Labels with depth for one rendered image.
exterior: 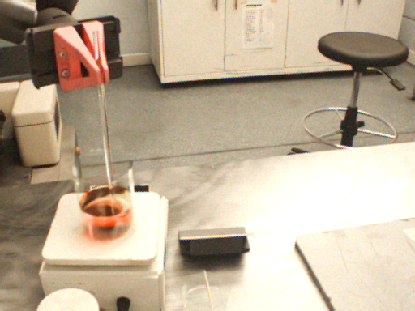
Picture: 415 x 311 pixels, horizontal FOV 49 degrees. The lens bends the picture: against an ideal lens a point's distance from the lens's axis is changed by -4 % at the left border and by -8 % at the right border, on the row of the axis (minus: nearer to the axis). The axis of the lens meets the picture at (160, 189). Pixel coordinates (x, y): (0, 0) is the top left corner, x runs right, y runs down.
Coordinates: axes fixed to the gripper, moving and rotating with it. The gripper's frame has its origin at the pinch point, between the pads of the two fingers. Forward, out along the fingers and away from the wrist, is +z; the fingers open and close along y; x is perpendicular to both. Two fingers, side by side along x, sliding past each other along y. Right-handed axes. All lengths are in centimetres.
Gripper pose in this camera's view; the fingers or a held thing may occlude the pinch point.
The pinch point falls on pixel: (100, 74)
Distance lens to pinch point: 45.0
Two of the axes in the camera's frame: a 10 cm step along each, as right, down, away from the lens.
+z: 4.2, 5.0, -7.6
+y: 9.1, -2.6, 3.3
